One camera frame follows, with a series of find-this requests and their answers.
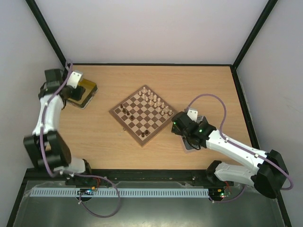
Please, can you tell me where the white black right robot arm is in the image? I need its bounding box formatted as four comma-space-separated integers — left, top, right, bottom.
171, 112, 288, 199

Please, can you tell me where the left control circuit board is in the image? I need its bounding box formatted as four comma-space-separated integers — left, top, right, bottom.
77, 187, 98, 196

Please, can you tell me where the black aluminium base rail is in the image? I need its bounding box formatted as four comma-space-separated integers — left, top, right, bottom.
23, 168, 225, 188

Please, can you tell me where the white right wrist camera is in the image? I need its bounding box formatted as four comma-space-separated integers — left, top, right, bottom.
187, 108, 198, 122

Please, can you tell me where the yellow metal tin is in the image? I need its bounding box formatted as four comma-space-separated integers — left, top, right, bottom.
67, 79, 98, 109

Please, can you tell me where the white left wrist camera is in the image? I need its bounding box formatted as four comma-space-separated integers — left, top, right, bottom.
66, 70, 83, 89

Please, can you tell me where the black enclosure frame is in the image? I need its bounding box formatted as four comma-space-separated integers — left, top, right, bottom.
7, 0, 292, 227

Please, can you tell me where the right control circuit board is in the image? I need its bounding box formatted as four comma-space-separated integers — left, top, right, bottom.
209, 188, 231, 199

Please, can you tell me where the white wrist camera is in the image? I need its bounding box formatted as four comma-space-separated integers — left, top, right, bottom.
187, 108, 198, 122
66, 70, 83, 89

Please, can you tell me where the control circuit board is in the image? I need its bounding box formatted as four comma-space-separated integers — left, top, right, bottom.
77, 187, 98, 196
209, 188, 231, 199

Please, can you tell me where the white slotted cable duct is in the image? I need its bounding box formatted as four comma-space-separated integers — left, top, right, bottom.
30, 187, 209, 197

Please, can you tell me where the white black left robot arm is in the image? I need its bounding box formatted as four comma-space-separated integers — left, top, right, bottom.
23, 69, 91, 177

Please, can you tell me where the silver metal tin tray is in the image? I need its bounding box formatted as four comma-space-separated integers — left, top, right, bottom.
181, 115, 208, 154

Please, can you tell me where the wooden chess board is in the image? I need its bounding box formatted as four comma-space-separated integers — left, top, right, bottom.
109, 85, 177, 147

